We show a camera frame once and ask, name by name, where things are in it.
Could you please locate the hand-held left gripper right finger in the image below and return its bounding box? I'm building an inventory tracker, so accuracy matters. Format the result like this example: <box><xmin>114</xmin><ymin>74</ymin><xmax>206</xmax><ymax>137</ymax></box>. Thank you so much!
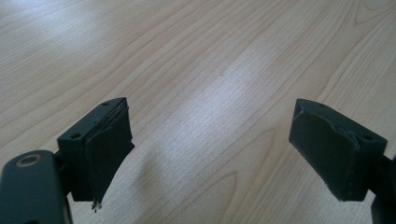
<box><xmin>288</xmin><ymin>98</ymin><xmax>389</xmax><ymax>203</ymax></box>

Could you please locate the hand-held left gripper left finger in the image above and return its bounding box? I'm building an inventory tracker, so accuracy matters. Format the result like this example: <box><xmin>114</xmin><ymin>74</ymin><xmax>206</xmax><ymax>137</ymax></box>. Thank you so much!
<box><xmin>56</xmin><ymin>96</ymin><xmax>135</xmax><ymax>213</ymax></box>

